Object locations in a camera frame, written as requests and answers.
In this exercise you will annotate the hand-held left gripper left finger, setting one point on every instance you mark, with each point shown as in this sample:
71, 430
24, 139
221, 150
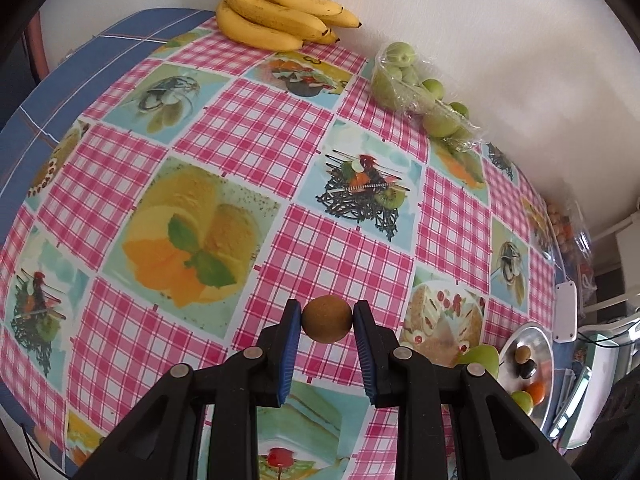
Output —
290, 355

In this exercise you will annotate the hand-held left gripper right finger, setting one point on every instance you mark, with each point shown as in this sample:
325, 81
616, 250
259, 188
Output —
365, 360

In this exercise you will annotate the tan longan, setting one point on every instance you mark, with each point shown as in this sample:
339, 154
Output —
327, 319

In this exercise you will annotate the large green jujube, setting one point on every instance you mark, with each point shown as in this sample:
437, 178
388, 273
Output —
522, 402
482, 356

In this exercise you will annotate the brown longan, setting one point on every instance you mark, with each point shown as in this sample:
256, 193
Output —
524, 355

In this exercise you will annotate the dark red cherry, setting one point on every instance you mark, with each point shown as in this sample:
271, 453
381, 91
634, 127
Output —
528, 371

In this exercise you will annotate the silver metal plate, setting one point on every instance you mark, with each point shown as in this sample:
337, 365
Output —
537, 340

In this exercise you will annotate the orange tangerine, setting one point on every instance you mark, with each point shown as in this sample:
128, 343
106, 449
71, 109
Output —
537, 392

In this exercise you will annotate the bag of green fruits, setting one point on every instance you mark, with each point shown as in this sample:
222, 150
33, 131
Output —
400, 95

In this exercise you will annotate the white plastic device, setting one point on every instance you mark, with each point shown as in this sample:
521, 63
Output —
565, 310

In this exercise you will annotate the clear plastic box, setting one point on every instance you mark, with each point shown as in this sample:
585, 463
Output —
575, 395

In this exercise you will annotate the pink checkered printed tablecloth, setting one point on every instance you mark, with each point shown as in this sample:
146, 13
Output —
250, 125

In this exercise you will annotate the clear bag of brown longans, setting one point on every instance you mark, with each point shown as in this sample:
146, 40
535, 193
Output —
562, 230

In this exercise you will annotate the pile of small green jujubes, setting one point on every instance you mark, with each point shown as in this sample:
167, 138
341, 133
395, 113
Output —
400, 54

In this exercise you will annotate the yellow banana bunch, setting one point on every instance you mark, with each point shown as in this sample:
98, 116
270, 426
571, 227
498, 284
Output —
270, 15

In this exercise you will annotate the white furniture frame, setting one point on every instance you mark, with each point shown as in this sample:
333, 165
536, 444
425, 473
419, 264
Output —
625, 240

